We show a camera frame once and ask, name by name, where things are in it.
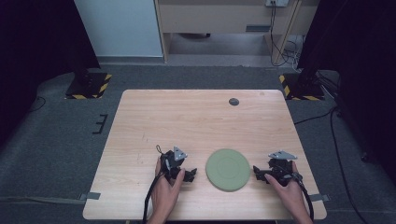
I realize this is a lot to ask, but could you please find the light wooden desk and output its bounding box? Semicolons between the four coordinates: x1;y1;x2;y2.
154;0;321;65

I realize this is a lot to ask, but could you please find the person's left hand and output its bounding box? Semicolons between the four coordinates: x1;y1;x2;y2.
154;157;187;209

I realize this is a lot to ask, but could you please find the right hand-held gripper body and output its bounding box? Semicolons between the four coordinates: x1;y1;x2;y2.
260;150;298;188

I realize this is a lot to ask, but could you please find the grey desk label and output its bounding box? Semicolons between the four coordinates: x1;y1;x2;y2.
245;24;271;33

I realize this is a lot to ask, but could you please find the short black floor cable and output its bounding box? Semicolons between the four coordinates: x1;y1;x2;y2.
27;95;47;114

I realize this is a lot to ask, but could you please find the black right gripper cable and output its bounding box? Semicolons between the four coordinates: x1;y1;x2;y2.
290;171;315;222

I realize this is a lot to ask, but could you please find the black stand base, striped edge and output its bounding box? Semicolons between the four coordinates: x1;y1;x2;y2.
278;73;326;102
64;72;113;101

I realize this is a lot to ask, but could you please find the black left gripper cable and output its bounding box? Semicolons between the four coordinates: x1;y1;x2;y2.
142;144;166;224

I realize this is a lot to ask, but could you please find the black curtain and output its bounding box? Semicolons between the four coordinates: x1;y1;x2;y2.
297;0;396;185
0;0;101;146

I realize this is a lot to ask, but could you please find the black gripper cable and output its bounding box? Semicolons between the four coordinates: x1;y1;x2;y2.
290;171;315;222
142;144;166;224

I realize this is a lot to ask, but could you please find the grey tape piece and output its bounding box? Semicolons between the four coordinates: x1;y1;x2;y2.
308;193;331;203
78;191;102;202

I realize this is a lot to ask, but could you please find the white cable bundle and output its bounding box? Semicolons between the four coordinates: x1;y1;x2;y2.
283;35;305;69

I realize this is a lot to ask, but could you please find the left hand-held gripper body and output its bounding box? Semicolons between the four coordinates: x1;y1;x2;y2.
160;146;190;182

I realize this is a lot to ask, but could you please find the large green plate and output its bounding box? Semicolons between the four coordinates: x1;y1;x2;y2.
205;147;251;193

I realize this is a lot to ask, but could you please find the grey power strip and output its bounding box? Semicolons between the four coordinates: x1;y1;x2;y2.
264;0;290;7

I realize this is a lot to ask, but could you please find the white panel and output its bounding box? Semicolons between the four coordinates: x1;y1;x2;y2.
74;0;164;58

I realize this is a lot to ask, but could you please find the long black floor cable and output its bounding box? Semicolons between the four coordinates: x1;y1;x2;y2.
293;105;363;224

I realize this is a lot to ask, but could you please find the black hanging cable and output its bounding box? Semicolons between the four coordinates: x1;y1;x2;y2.
269;2;292;67

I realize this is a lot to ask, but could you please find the person's right hand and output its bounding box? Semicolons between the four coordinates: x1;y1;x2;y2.
264;161;305;214

